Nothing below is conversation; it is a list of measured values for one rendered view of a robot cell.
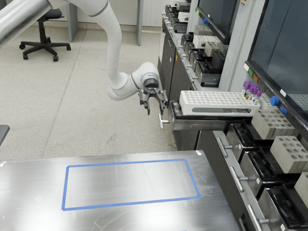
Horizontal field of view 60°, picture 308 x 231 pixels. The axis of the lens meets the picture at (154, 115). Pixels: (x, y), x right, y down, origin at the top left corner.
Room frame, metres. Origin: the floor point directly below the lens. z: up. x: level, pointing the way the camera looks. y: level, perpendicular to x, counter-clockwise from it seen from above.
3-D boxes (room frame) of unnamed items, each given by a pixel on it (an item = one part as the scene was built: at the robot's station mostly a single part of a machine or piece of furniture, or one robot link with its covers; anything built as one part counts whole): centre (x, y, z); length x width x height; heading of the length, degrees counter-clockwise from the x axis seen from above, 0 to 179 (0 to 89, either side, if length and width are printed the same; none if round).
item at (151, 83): (1.13, 0.02, 0.75); 0.09 x 0.08 x 0.07; 9
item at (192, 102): (0.91, -0.25, 0.83); 0.30 x 0.10 x 0.06; 99
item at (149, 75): (1.20, 0.04, 0.75); 0.09 x 0.06 x 0.09; 99
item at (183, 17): (2.19, -0.26, 0.83); 0.30 x 0.10 x 0.06; 99
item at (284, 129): (0.78, -0.43, 0.85); 0.12 x 0.02 x 0.06; 9
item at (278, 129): (0.78, -0.41, 0.85); 0.12 x 0.02 x 0.06; 9
